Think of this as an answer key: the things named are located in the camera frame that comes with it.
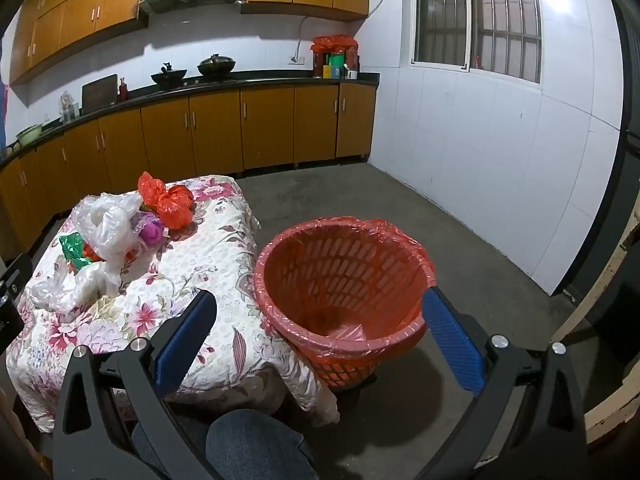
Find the clear bubble wrap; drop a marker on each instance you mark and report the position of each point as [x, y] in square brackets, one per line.
[107, 220]

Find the wooden base cabinets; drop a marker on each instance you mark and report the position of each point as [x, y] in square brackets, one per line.
[215, 130]

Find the clear plastic bag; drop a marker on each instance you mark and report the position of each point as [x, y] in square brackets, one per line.
[55, 290]

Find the balled red plastic bag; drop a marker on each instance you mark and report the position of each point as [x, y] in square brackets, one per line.
[175, 210]

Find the green box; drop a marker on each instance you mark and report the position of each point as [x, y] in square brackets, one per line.
[338, 60]

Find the green foil wrapper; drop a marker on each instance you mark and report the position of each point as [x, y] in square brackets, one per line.
[72, 247]

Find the small red plastic bag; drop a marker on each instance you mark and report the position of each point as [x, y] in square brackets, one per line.
[90, 252]

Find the cream wooden door frame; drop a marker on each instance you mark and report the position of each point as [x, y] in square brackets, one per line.
[615, 260]

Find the red bottle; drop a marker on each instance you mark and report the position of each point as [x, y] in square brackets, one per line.
[122, 90]

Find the yellow box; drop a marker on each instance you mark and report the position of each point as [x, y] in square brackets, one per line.
[327, 71]

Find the black kitchen countertop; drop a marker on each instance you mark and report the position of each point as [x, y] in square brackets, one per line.
[280, 81]

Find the floral tablecloth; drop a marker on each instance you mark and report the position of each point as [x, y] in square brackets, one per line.
[210, 260]

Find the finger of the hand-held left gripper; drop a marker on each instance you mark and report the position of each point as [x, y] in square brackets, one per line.
[17, 275]

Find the red shopping bag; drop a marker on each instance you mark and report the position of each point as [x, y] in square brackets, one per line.
[332, 42]

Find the person's leg in jeans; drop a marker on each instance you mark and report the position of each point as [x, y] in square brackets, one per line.
[260, 445]

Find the green enamel pot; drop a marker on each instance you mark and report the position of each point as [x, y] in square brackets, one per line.
[29, 135]

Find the red plastic lattice basket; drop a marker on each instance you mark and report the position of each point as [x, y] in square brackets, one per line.
[345, 370]

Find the barred window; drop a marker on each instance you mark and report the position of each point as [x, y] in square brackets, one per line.
[467, 15]

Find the glass jar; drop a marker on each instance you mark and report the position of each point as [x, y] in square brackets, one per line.
[66, 107]

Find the dark door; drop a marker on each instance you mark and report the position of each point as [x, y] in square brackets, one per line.
[620, 185]

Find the white wall socket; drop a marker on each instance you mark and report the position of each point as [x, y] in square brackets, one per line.
[295, 60]

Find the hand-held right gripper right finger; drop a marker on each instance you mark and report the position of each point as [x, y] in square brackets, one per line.
[452, 345]

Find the purple plastic bag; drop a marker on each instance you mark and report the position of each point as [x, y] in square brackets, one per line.
[150, 230]

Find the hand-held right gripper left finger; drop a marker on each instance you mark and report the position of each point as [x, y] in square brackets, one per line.
[182, 340]

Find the dark cutting board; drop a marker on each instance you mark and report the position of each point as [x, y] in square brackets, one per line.
[99, 94]

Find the long red plastic bag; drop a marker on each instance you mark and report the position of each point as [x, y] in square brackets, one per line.
[149, 191]

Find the black wok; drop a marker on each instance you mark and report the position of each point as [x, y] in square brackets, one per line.
[169, 77]

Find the red plastic liner bag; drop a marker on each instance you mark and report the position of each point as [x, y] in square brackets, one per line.
[395, 230]

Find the black pot with lid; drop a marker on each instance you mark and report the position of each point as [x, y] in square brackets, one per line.
[216, 66]

